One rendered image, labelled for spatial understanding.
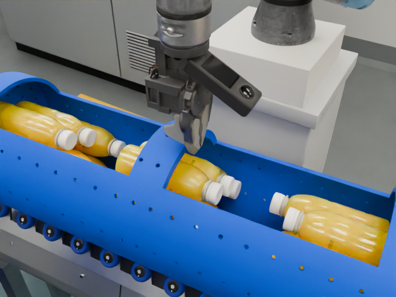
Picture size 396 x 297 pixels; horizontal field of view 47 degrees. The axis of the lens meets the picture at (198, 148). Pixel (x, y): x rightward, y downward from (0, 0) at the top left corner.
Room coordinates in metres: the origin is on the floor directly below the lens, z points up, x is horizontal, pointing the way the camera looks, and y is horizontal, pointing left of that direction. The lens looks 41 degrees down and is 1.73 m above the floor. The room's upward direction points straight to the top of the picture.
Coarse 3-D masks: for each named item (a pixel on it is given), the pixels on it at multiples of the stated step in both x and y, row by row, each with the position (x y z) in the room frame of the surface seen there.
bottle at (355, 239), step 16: (304, 224) 0.47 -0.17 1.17; (320, 224) 0.46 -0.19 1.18; (336, 224) 0.45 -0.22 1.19; (352, 224) 0.45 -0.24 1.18; (320, 240) 0.44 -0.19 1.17; (336, 240) 0.43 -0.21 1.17; (352, 240) 0.43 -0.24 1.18; (368, 240) 0.42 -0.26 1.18; (384, 240) 0.42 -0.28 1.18; (352, 256) 0.41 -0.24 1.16; (368, 256) 0.41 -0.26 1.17
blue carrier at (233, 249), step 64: (0, 128) 0.67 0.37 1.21; (128, 128) 0.81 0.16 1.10; (0, 192) 0.61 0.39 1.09; (64, 192) 0.55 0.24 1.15; (128, 192) 0.52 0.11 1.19; (256, 192) 0.66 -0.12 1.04; (320, 192) 0.61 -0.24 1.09; (128, 256) 0.49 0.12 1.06; (192, 256) 0.43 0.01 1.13; (256, 256) 0.40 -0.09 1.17; (320, 256) 0.38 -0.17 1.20; (384, 256) 0.37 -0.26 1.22
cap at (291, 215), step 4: (292, 208) 0.50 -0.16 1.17; (288, 212) 0.49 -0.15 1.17; (292, 212) 0.49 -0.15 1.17; (296, 212) 0.49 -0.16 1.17; (288, 216) 0.48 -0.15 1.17; (292, 216) 0.48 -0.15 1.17; (296, 216) 0.48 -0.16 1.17; (284, 220) 0.48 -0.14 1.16; (288, 220) 0.48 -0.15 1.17; (292, 220) 0.48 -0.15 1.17; (284, 224) 0.48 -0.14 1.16; (288, 224) 0.47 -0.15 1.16; (292, 224) 0.47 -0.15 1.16; (284, 228) 0.48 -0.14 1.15; (288, 228) 0.47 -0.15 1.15; (292, 228) 0.47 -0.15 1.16
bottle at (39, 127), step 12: (0, 108) 0.76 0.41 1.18; (12, 108) 0.76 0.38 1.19; (24, 108) 0.76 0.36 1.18; (0, 120) 0.74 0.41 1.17; (12, 120) 0.73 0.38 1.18; (24, 120) 0.72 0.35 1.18; (36, 120) 0.72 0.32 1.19; (48, 120) 0.72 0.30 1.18; (12, 132) 0.72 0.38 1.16; (24, 132) 0.70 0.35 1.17; (36, 132) 0.70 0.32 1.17; (48, 132) 0.70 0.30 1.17; (60, 132) 0.70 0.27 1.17; (48, 144) 0.69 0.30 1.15
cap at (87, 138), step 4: (84, 128) 0.76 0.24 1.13; (88, 128) 0.76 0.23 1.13; (84, 132) 0.75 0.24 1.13; (88, 132) 0.75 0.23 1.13; (92, 132) 0.75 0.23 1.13; (80, 136) 0.74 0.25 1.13; (84, 136) 0.74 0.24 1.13; (88, 136) 0.74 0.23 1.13; (92, 136) 0.75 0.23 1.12; (96, 136) 0.76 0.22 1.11; (80, 140) 0.74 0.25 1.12; (84, 140) 0.73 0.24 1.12; (88, 140) 0.74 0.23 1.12; (92, 140) 0.75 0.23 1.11; (84, 144) 0.73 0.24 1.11; (88, 144) 0.74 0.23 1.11; (92, 144) 0.75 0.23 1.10
